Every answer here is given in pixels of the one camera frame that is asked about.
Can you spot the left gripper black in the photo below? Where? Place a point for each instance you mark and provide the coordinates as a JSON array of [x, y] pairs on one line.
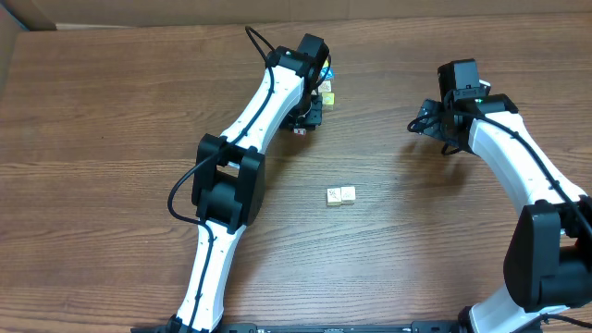
[[308, 121]]

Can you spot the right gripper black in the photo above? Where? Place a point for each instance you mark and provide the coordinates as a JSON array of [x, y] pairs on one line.
[[436, 132]]

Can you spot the white block red letters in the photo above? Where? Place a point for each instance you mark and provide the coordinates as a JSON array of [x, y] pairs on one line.
[[301, 132]]

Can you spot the plain white wooden block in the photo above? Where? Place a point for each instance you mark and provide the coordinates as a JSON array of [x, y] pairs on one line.
[[348, 194]]

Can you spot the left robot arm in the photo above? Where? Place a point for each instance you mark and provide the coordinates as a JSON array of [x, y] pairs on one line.
[[228, 178]]

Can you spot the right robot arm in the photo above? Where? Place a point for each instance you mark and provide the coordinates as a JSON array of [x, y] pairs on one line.
[[547, 268]]

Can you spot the white patterned block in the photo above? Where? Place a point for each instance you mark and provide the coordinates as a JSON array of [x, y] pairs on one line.
[[325, 87]]

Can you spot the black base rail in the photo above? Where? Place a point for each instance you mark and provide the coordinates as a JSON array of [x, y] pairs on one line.
[[414, 327]]

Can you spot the cardboard box wall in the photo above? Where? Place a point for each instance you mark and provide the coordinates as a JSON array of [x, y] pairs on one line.
[[47, 14]]

